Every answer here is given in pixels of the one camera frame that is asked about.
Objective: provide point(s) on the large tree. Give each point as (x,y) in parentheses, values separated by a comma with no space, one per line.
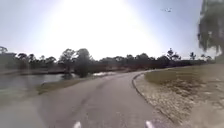
(211,26)

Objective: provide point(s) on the grass strip by water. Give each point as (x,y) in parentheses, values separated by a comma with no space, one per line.
(56,85)

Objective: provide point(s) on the robot's own part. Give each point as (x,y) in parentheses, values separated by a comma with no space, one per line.
(77,125)
(149,124)

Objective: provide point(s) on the row of trees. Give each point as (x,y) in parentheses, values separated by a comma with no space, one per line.
(140,61)

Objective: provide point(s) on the pond water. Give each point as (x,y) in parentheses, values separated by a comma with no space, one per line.
(23,81)

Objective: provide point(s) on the grey asphalt path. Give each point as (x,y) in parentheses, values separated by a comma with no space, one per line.
(100,103)

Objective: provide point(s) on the dry grass verge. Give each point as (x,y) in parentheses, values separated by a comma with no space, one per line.
(186,90)

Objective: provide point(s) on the round dark tree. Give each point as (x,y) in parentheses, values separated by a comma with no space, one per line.
(82,63)

